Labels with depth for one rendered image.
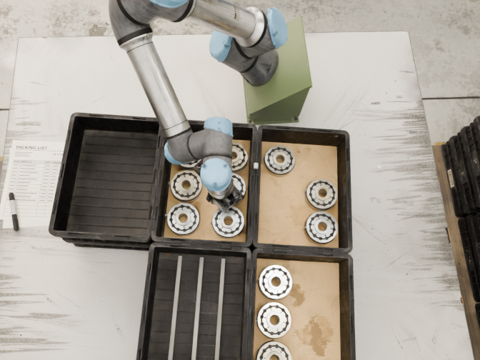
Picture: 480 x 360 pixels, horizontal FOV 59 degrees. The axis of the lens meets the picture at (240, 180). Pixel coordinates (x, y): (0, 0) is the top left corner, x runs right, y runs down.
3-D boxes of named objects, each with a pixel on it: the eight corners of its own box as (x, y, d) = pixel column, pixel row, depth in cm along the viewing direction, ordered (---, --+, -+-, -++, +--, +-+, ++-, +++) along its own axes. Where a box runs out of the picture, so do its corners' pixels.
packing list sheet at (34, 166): (7, 140, 157) (6, 140, 157) (71, 138, 159) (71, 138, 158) (-4, 228, 147) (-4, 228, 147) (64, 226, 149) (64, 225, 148)
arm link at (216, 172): (231, 153, 105) (230, 188, 103) (233, 166, 115) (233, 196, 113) (199, 153, 105) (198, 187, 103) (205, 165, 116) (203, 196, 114)
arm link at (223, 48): (231, 45, 153) (203, 28, 143) (261, 31, 144) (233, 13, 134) (230, 76, 150) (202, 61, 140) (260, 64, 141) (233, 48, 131)
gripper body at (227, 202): (226, 214, 129) (222, 208, 117) (207, 194, 131) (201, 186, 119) (244, 198, 130) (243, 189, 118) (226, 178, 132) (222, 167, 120)
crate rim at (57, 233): (73, 114, 139) (71, 111, 137) (165, 121, 140) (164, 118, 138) (50, 236, 127) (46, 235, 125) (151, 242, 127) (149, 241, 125)
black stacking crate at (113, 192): (83, 128, 148) (72, 113, 137) (168, 133, 149) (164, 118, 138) (62, 241, 136) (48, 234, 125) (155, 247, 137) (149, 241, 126)
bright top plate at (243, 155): (220, 140, 144) (220, 139, 143) (249, 145, 144) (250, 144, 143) (215, 168, 141) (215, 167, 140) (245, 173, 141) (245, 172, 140)
